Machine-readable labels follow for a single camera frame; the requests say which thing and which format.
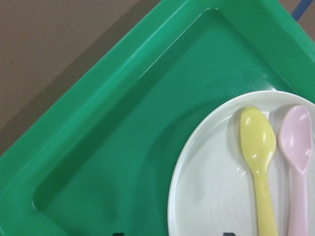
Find blue tape grid lines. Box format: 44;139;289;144
291;0;313;21

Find pink plastic spoon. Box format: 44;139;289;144
278;105;313;236

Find white round plate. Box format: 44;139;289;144
167;91;315;236

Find yellow plastic spoon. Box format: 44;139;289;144
239;106;279;236

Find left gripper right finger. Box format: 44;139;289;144
223;232;236;236

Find green plastic tray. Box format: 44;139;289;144
0;0;315;236

